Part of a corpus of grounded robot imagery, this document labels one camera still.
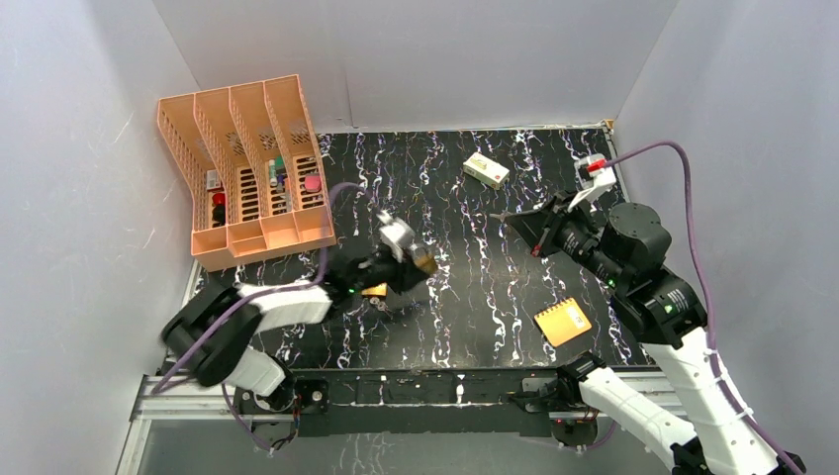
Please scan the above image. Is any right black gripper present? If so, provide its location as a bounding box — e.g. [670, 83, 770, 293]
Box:
[504, 187, 623, 288]

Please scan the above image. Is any brass padlock long shackle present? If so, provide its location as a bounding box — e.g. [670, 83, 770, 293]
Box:
[361, 283, 388, 299]

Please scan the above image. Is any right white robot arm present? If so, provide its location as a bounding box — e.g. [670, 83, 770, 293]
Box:
[503, 193, 805, 474]

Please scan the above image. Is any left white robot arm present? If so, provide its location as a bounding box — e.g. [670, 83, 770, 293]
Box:
[154, 244, 438, 412]

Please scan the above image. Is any white green small box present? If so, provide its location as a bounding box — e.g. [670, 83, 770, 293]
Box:
[462, 152, 510, 190]

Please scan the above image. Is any orange spiral notebook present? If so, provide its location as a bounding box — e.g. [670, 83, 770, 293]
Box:
[534, 298, 593, 347]

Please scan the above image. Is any pink eraser in organizer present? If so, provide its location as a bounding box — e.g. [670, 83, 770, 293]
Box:
[303, 173, 323, 193]

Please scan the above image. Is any orange plastic file organizer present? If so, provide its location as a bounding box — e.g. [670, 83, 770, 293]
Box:
[156, 75, 336, 271]

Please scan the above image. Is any red black item in organizer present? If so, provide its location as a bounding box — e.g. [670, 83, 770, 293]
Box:
[211, 192, 227, 228]

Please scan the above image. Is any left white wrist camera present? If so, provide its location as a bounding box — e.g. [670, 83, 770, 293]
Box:
[377, 211, 415, 262]

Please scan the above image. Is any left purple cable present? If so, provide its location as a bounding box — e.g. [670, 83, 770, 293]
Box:
[150, 182, 368, 453]

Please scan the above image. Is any purple cable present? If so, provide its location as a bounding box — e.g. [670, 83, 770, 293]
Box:
[150, 182, 368, 453]
[586, 141, 806, 475]

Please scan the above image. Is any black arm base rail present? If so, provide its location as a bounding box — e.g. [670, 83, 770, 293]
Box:
[131, 366, 722, 453]

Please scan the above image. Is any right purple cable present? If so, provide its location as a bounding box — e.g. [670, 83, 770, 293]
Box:
[586, 141, 806, 475]

